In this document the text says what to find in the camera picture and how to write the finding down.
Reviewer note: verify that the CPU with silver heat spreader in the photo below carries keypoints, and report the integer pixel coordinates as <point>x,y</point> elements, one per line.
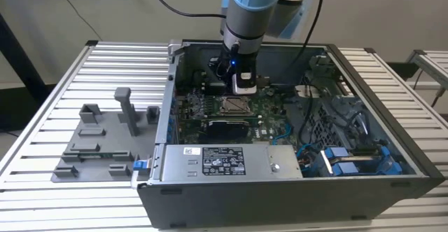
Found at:
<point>236,105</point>

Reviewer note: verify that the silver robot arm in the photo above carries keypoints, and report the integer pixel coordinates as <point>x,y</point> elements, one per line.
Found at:
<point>244,19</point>

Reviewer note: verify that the metal CPU socket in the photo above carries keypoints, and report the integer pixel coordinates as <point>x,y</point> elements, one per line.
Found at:
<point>219,112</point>

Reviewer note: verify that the green motherboard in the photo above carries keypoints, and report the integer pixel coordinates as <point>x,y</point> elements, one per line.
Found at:
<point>270,106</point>

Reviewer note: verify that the black graphics card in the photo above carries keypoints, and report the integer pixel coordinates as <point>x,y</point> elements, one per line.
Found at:
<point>227,129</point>

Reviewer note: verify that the grey power supply unit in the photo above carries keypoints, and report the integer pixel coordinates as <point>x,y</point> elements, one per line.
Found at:
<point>182,163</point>

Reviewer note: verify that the blue disk carrier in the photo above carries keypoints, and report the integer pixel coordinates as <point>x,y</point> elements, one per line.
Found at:
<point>338,153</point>
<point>344,169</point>
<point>392,161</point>

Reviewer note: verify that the grey parts rack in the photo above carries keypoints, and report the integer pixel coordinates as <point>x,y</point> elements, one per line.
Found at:
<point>104,127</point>

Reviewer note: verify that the black PC case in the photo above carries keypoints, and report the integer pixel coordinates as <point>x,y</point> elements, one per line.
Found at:
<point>244,203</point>

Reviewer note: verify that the aluminium slat side table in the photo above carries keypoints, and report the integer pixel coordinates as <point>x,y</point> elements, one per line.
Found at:
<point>434,61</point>

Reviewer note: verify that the green RAM stick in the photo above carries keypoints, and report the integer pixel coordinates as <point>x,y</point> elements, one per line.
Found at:
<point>98,155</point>

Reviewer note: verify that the black desk leg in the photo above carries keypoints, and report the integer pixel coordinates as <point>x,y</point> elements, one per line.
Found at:
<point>18,58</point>

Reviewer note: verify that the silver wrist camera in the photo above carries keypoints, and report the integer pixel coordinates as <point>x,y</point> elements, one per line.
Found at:
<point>244,85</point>

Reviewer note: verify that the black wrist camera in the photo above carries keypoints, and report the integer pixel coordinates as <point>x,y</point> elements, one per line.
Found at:
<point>215,62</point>

